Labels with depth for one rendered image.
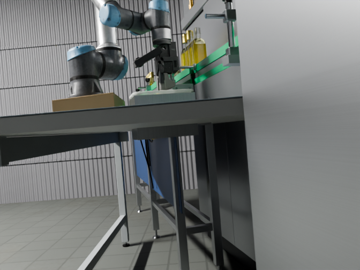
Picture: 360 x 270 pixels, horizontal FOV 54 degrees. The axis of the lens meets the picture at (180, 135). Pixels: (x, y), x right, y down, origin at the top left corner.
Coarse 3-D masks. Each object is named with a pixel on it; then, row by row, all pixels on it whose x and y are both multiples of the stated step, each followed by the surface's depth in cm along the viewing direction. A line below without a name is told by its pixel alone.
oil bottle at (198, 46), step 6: (192, 42) 155; (198, 42) 154; (204, 42) 154; (192, 48) 156; (198, 48) 154; (204, 48) 154; (192, 54) 156; (198, 54) 154; (204, 54) 154; (192, 60) 157; (198, 60) 154
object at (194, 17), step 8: (184, 0) 223; (200, 0) 186; (184, 8) 224; (192, 8) 201; (200, 8) 188; (184, 16) 226; (192, 16) 202; (200, 16) 195; (184, 24) 219; (192, 24) 211; (200, 24) 196; (200, 32) 198
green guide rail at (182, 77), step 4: (184, 72) 158; (188, 72) 152; (176, 76) 172; (180, 76) 166; (184, 76) 158; (188, 76) 154; (176, 80) 173; (180, 80) 167; (184, 80) 160; (188, 80) 153
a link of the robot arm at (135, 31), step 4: (136, 12) 134; (144, 12) 134; (136, 16) 133; (140, 16) 135; (136, 20) 133; (140, 20) 134; (144, 20) 134; (136, 24) 133; (140, 24) 135; (144, 24) 134; (132, 28) 134; (136, 28) 135; (140, 28) 136; (144, 28) 136; (148, 28) 135; (132, 32) 140; (136, 32) 140; (140, 32) 139; (144, 32) 139
